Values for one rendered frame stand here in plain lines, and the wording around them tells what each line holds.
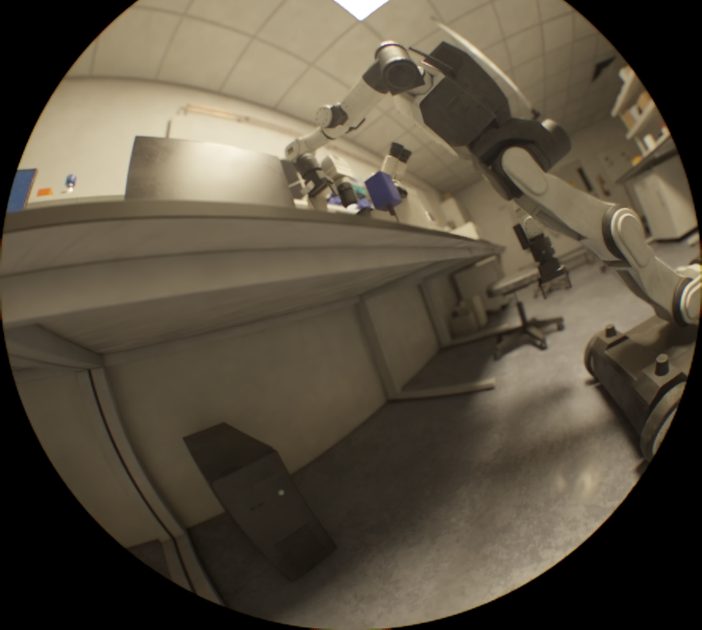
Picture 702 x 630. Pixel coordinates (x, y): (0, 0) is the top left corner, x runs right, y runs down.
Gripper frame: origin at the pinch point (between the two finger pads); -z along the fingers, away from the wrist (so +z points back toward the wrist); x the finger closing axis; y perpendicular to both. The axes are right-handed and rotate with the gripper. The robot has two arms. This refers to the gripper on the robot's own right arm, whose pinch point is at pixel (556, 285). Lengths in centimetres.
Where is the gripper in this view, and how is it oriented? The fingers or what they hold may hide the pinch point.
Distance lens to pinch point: 98.3
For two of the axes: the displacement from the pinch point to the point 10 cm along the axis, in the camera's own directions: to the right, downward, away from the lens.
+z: -3.9, -9.1, 1.4
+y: -6.4, 1.6, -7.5
